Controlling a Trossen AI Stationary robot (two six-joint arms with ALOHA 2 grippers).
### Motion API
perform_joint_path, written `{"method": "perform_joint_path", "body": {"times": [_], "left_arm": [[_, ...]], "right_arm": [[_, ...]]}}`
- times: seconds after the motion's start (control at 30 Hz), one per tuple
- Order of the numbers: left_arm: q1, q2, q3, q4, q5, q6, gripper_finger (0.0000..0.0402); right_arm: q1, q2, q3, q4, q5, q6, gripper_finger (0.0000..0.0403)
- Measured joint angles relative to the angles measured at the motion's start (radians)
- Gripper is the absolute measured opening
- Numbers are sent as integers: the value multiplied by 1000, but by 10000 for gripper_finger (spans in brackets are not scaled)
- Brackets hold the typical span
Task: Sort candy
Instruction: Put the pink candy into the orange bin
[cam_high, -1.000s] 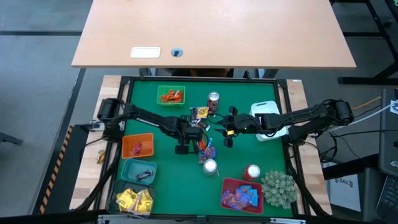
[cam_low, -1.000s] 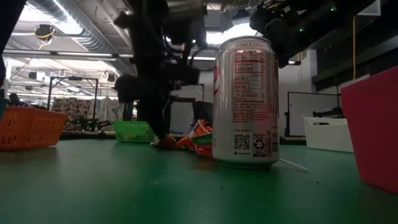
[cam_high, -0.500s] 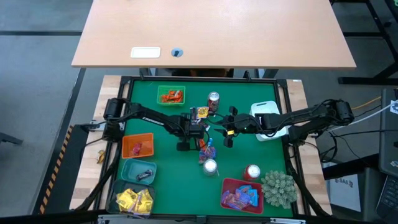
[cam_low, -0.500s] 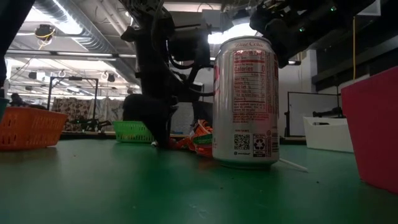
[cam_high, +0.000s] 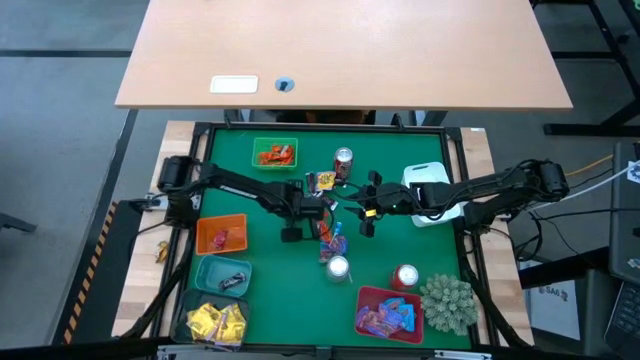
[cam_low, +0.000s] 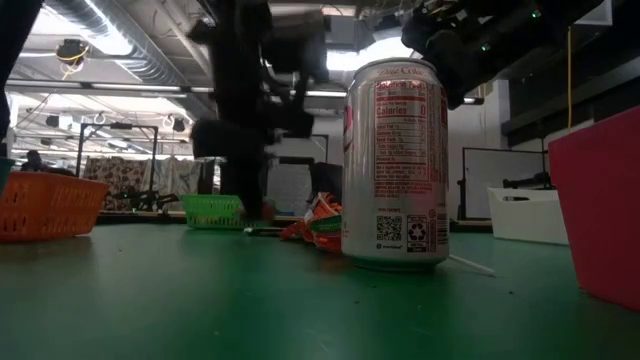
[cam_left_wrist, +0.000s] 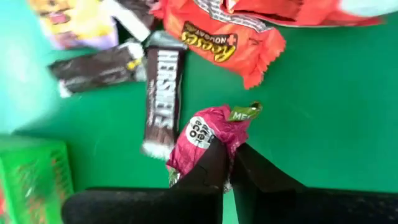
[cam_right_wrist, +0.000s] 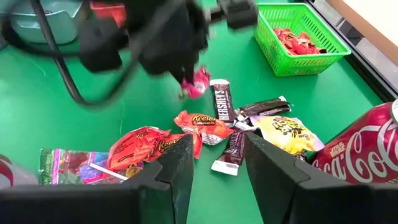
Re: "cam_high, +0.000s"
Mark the yellow black hazard tape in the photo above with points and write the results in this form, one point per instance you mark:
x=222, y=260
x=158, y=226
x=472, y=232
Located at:
x=91, y=270

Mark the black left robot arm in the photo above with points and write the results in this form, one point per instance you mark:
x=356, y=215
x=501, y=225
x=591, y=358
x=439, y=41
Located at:
x=240, y=184

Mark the blue lollipop white stick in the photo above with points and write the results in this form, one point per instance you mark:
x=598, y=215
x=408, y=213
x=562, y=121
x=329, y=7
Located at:
x=350, y=276
x=338, y=227

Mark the brown white chocolate bar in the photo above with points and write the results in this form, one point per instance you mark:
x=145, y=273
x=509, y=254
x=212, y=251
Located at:
x=232, y=281

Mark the red plastic bin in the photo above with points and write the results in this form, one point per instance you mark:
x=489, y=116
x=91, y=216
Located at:
x=367, y=295

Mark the white rectangular desk plate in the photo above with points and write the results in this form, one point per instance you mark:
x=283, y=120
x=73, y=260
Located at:
x=234, y=84

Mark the orange candy wrapper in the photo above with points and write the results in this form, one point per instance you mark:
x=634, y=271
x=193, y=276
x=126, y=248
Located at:
x=288, y=160
x=286, y=149
x=276, y=156
x=265, y=158
x=325, y=232

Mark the dark green plastic bin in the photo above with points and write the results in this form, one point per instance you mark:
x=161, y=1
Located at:
x=182, y=310

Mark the beige wooden desk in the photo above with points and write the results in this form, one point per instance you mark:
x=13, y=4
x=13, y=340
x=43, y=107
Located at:
x=350, y=50

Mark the multicolour candy packet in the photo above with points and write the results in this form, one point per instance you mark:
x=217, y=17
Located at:
x=326, y=256

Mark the white plastic bin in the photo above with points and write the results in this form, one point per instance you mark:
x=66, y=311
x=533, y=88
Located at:
x=425, y=175

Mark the black desk frame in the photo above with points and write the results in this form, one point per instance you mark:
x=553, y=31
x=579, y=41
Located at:
x=575, y=129

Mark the red soda can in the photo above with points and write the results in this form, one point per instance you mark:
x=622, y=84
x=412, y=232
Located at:
x=343, y=165
x=407, y=276

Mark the green plastic basket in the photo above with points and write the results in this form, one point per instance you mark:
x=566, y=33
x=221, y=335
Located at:
x=275, y=141

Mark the teal plastic bin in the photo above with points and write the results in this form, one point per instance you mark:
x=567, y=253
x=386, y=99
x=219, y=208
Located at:
x=210, y=272

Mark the artificial green succulent plant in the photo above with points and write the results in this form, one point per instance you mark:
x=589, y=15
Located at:
x=449, y=302

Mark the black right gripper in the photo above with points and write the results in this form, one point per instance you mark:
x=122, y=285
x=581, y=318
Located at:
x=395, y=197

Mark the dark chair leg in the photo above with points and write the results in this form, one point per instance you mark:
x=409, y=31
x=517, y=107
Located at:
x=17, y=223

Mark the grey connector box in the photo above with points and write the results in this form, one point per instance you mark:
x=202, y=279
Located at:
x=154, y=201

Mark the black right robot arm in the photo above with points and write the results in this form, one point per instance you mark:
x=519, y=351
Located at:
x=480, y=187

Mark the grey computer case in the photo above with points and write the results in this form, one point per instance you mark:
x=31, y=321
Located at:
x=625, y=225

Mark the silver diet soda can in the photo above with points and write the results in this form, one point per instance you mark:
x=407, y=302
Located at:
x=337, y=267

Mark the blue candy packet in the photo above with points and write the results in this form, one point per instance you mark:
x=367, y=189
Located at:
x=395, y=305
x=409, y=320

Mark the orange plastic basket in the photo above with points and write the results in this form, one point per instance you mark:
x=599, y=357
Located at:
x=235, y=225

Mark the small yellow wrapper scrap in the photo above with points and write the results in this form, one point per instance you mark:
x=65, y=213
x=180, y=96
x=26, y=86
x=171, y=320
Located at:
x=162, y=252

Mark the green table mat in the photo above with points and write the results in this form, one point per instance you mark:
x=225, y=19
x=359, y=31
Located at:
x=280, y=300

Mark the silver mount bar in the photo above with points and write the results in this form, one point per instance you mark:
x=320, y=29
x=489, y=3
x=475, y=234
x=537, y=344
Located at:
x=460, y=355

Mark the pink candy packet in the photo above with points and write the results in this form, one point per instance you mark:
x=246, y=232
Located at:
x=220, y=240

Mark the black table frame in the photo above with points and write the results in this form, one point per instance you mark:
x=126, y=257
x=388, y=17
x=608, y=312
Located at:
x=310, y=127

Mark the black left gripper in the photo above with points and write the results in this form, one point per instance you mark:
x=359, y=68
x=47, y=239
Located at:
x=310, y=207

